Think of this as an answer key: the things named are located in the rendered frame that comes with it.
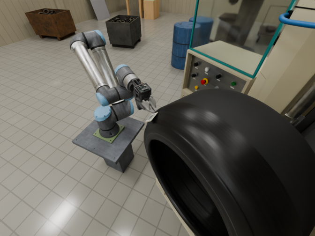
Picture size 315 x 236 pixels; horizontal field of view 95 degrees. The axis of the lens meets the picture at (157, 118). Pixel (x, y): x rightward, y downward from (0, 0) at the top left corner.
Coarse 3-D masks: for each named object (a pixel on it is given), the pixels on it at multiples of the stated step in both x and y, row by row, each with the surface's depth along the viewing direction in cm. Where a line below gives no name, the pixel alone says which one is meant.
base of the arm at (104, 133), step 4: (116, 124) 139; (112, 128) 133; (116, 128) 137; (100, 132) 135; (104, 132) 132; (108, 132) 132; (112, 132) 134; (116, 132) 137; (104, 136) 134; (108, 136) 134; (112, 136) 136
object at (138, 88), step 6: (138, 78) 75; (132, 84) 76; (138, 84) 74; (144, 84) 73; (132, 90) 80; (138, 90) 70; (144, 90) 70; (150, 90) 72; (138, 96) 74; (144, 96) 73
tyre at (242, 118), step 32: (192, 96) 48; (224, 96) 43; (160, 128) 43; (192, 128) 35; (224, 128) 33; (256, 128) 34; (288, 128) 35; (160, 160) 78; (192, 160) 34; (224, 160) 30; (256, 160) 29; (288, 160) 31; (192, 192) 76; (224, 192) 29; (256, 192) 27; (288, 192) 29; (192, 224) 58; (224, 224) 61; (256, 224) 28; (288, 224) 27
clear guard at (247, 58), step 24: (216, 0) 86; (240, 0) 76; (264, 0) 68; (288, 0) 62; (216, 24) 91; (240, 24) 80; (264, 24) 71; (192, 48) 115; (216, 48) 98; (240, 48) 85; (264, 48) 75; (240, 72) 90
